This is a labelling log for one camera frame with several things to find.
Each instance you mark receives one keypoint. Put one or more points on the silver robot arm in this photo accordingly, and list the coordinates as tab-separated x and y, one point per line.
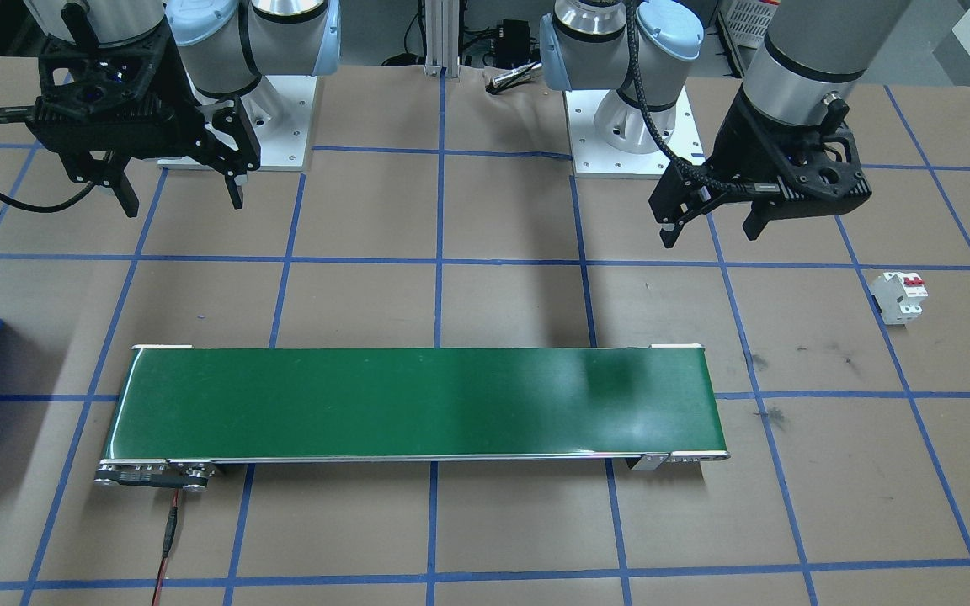
822	42
283	42

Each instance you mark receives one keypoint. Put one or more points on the white vented box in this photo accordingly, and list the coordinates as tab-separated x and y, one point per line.
746	21

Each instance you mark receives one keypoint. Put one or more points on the white circuit breaker red switches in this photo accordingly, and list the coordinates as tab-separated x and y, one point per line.
898	299

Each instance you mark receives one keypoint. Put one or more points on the black power box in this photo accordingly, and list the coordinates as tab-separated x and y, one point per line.
514	38

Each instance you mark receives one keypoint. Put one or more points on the green belt conveyor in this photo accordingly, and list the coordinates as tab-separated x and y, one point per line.
409	404

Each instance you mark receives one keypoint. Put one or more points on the white square base plate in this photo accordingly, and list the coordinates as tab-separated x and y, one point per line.
291	126
594	160

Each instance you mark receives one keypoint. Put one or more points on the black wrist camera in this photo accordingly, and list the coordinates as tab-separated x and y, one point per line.
106	126
822	192

